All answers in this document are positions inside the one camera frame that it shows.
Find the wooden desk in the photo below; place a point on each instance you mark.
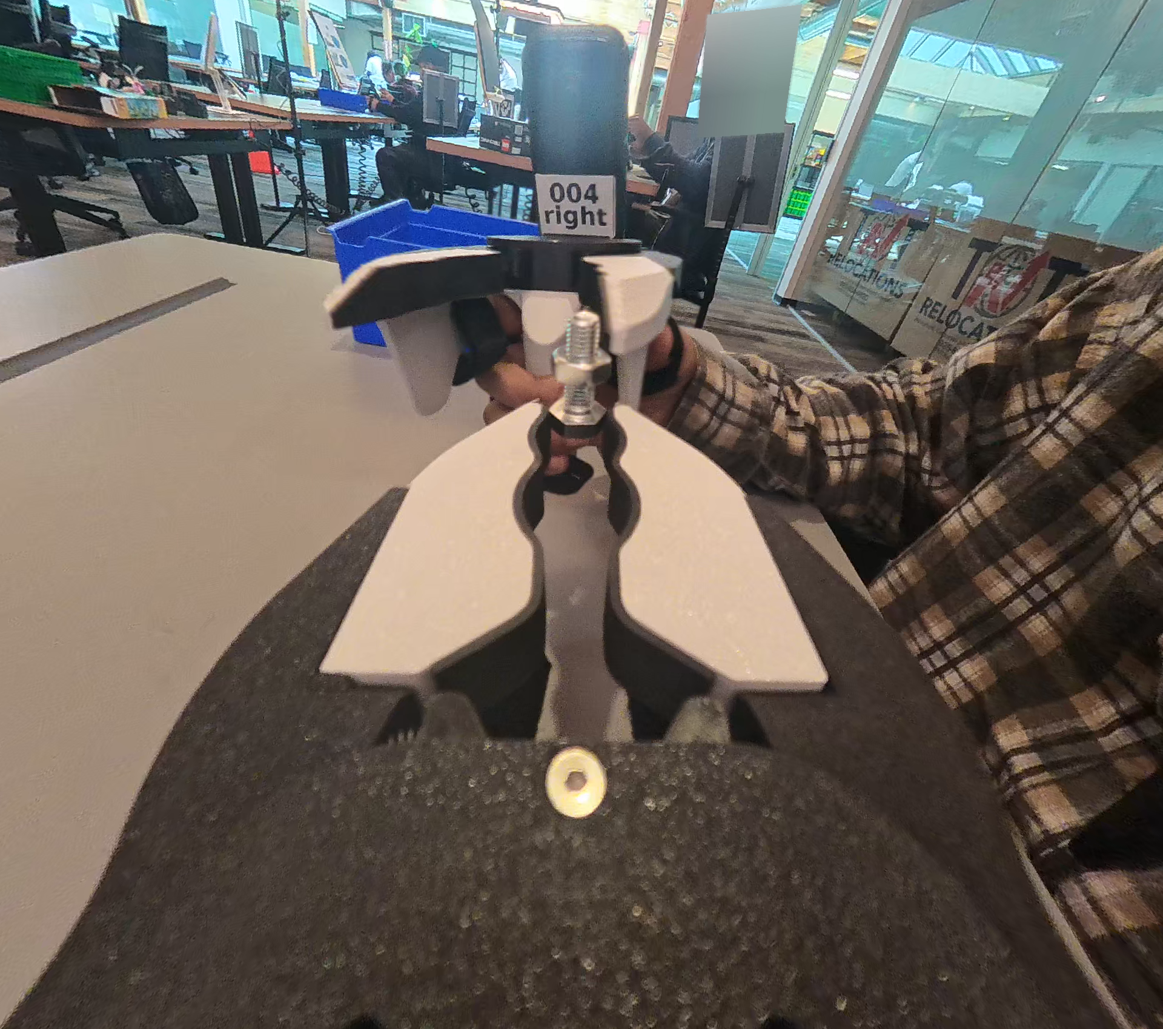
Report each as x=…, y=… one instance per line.
x=91, y=113
x=472, y=150

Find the blue plastic bin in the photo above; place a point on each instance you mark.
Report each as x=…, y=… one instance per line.
x=409, y=239
x=343, y=100

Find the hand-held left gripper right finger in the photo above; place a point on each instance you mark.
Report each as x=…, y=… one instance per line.
x=718, y=593

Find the silver hex nut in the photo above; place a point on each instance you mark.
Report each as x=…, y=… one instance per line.
x=581, y=366

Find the green crate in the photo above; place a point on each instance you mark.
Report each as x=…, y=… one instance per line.
x=36, y=75

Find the person's plaid shirt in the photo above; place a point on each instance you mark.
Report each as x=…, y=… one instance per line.
x=1045, y=684

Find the person's right forearm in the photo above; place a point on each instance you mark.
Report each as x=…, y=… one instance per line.
x=863, y=429

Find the black cardboard box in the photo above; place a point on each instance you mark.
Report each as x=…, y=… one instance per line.
x=504, y=134

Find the black computer monitor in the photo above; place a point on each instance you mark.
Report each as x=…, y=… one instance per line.
x=143, y=48

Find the grey panel on stand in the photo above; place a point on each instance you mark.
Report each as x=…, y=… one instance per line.
x=750, y=180

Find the black office chair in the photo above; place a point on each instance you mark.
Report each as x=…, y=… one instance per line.
x=54, y=166

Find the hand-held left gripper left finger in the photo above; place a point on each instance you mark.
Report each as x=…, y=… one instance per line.
x=436, y=584

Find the black mesh basket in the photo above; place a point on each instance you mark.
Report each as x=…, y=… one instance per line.
x=163, y=193

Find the cardboard box with red logo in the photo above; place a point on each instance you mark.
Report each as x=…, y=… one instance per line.
x=863, y=257
x=999, y=293

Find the silver metal bolt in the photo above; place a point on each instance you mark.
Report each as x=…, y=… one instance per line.
x=575, y=395

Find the person's right hand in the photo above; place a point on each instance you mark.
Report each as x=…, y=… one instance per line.
x=518, y=389

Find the flat printed box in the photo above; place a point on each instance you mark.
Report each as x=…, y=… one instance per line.
x=127, y=107

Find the white curved banner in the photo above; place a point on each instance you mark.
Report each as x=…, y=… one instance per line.
x=477, y=21

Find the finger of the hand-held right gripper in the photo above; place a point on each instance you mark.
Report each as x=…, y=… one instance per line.
x=422, y=357
x=641, y=302

